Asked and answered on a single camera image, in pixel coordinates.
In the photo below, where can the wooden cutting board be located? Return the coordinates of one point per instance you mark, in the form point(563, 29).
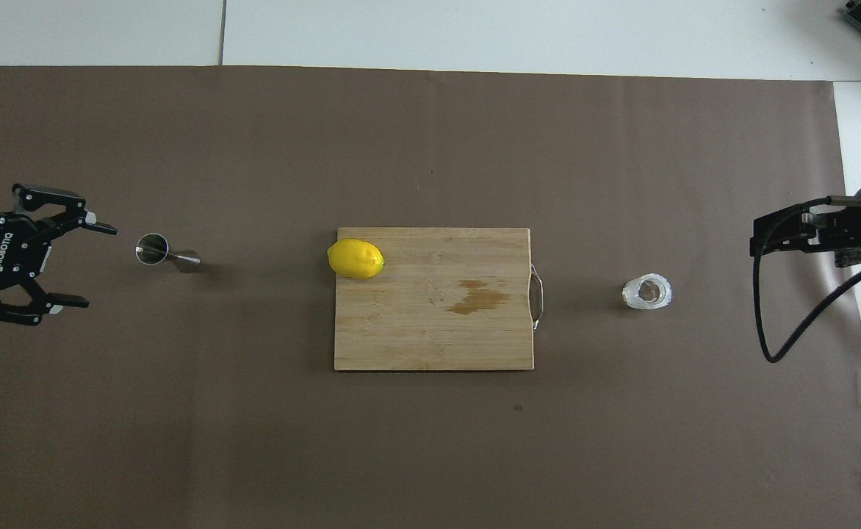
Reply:
point(401, 330)

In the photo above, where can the small clear glass cup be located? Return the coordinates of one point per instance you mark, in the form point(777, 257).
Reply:
point(647, 292)

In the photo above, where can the steel double jigger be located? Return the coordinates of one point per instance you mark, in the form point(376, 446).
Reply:
point(153, 250)

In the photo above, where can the brown paper table mat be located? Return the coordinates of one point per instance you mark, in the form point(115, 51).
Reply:
point(254, 441)

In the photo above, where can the yellow lemon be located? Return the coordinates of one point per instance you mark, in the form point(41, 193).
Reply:
point(355, 258)

